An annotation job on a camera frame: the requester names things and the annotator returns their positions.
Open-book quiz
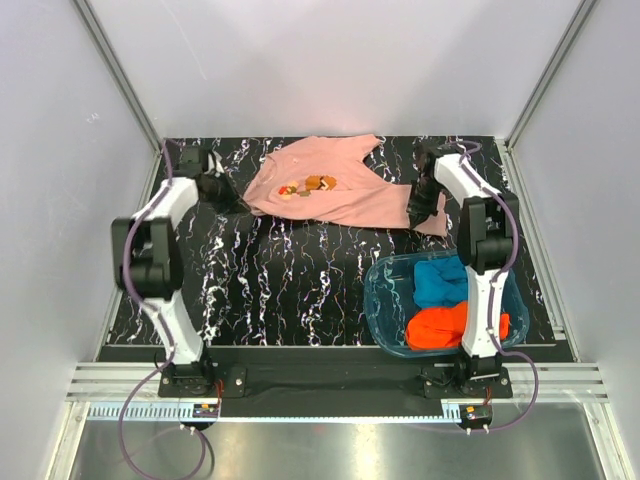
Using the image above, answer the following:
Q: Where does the right aluminium corner post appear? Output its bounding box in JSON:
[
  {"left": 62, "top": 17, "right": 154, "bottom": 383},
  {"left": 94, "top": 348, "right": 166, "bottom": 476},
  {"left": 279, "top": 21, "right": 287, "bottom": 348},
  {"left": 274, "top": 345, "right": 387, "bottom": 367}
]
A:
[{"left": 504, "top": 0, "right": 601, "bottom": 151}]

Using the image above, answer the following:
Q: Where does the blue t shirt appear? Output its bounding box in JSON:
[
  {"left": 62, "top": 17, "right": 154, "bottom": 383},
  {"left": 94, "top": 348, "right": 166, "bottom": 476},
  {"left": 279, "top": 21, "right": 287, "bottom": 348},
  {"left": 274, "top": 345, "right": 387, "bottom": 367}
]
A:
[{"left": 413, "top": 256, "right": 468, "bottom": 309}]

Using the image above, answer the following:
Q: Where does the pink t shirt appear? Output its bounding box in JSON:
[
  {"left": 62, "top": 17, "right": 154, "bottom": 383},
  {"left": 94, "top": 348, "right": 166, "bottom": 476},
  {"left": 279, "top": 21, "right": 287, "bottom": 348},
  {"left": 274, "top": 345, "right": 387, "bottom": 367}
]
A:
[{"left": 241, "top": 132, "right": 448, "bottom": 237}]

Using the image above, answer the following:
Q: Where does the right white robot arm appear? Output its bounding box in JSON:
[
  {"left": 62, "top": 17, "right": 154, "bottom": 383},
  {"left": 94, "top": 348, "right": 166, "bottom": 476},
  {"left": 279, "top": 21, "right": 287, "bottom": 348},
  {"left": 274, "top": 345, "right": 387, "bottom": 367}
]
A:
[{"left": 407, "top": 140, "right": 519, "bottom": 397}]

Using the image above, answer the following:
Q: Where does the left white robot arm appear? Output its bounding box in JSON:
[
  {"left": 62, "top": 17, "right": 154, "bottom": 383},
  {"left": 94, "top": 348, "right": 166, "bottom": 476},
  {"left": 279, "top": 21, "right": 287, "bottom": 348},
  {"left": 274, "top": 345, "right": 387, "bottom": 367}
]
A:
[{"left": 111, "top": 145, "right": 248, "bottom": 396}]

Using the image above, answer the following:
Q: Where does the left small control board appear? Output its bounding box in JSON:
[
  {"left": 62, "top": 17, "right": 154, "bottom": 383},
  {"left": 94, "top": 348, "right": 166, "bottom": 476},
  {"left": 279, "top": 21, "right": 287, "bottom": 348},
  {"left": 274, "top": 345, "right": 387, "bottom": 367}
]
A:
[{"left": 192, "top": 403, "right": 220, "bottom": 419}]

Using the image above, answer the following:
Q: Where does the left aluminium corner post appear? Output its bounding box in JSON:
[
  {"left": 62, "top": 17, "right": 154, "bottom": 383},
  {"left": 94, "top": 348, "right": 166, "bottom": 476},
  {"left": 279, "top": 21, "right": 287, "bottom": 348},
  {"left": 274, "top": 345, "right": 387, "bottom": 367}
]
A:
[{"left": 74, "top": 0, "right": 166, "bottom": 151}]

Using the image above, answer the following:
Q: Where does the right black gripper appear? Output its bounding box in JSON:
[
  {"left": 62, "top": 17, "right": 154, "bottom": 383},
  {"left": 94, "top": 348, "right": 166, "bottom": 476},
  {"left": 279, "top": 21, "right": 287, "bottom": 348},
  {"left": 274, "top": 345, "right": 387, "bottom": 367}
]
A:
[{"left": 405, "top": 177, "right": 442, "bottom": 230}]

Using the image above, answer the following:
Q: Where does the blue transparent plastic bin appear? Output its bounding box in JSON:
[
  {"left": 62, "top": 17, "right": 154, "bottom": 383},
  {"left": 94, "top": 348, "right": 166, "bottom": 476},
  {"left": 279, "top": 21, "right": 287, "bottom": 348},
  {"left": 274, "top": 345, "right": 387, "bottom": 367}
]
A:
[{"left": 363, "top": 249, "right": 531, "bottom": 360}]

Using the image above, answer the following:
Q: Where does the right small control board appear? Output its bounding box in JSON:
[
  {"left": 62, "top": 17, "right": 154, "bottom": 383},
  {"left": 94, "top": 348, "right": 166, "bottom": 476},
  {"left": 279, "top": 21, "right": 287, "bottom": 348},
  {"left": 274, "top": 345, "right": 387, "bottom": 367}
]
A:
[{"left": 462, "top": 404, "right": 493, "bottom": 423}]

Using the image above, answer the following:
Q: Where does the purple cable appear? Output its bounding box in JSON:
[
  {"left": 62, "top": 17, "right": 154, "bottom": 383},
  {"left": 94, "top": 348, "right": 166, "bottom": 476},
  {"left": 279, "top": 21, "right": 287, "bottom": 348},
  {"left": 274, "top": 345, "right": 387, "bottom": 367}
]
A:
[
  {"left": 118, "top": 139, "right": 216, "bottom": 479},
  {"left": 444, "top": 140, "right": 540, "bottom": 432}
]

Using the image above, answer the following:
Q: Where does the aluminium corner post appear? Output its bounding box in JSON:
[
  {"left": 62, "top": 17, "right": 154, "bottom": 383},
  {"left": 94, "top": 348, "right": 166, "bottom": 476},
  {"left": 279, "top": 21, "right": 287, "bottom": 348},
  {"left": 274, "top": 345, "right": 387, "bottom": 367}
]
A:
[
  {"left": 74, "top": 0, "right": 166, "bottom": 151},
  {"left": 504, "top": 0, "right": 601, "bottom": 151}
]

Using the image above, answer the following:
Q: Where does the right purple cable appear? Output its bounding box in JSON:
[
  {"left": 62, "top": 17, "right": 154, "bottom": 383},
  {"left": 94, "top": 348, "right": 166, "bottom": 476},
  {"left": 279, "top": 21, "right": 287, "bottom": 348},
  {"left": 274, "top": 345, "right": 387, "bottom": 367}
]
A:
[{"left": 444, "top": 140, "right": 540, "bottom": 432}]

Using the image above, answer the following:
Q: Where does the orange t shirt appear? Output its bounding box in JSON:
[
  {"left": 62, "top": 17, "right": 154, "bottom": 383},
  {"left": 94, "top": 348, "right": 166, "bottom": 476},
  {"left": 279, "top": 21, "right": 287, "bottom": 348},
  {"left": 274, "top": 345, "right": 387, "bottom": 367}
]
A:
[{"left": 404, "top": 301, "right": 511, "bottom": 352}]

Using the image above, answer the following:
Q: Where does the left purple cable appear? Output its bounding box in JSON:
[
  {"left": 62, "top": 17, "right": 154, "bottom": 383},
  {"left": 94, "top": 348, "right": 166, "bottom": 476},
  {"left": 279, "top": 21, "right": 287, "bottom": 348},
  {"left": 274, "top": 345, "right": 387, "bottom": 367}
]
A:
[{"left": 118, "top": 139, "right": 216, "bottom": 479}]

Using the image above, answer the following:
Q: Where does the aluminium frame rail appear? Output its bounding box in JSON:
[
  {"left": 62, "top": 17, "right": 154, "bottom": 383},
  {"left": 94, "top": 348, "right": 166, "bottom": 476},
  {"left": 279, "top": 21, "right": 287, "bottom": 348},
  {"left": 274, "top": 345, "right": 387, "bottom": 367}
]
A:
[{"left": 66, "top": 363, "right": 608, "bottom": 403}]

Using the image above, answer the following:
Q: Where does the small control board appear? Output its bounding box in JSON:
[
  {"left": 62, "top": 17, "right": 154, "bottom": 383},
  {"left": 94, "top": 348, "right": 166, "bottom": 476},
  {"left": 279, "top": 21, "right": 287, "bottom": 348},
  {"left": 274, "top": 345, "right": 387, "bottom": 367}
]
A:
[
  {"left": 462, "top": 404, "right": 493, "bottom": 423},
  {"left": 192, "top": 403, "right": 220, "bottom": 419}
]

